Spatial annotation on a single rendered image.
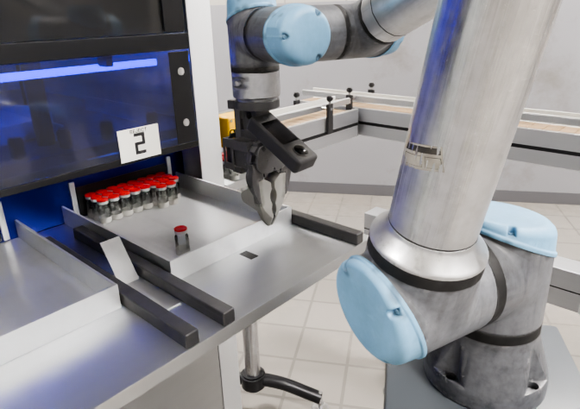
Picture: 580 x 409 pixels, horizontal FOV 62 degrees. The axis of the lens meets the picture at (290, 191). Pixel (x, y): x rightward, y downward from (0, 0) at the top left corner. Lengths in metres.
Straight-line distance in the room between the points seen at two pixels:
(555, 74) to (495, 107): 3.05
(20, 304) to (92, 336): 0.14
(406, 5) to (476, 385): 0.46
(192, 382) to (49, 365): 0.66
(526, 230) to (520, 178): 2.99
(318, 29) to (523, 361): 0.47
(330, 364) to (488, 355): 1.33
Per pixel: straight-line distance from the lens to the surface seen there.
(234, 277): 0.72
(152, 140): 0.96
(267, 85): 0.74
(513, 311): 0.60
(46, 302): 0.75
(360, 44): 0.71
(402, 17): 0.65
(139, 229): 0.92
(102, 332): 0.66
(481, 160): 0.42
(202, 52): 1.02
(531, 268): 0.59
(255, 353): 1.62
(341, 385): 1.85
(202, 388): 1.29
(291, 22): 0.62
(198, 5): 1.02
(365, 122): 1.66
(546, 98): 3.46
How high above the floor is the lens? 1.24
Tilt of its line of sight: 20 degrees down
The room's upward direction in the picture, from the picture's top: 2 degrees counter-clockwise
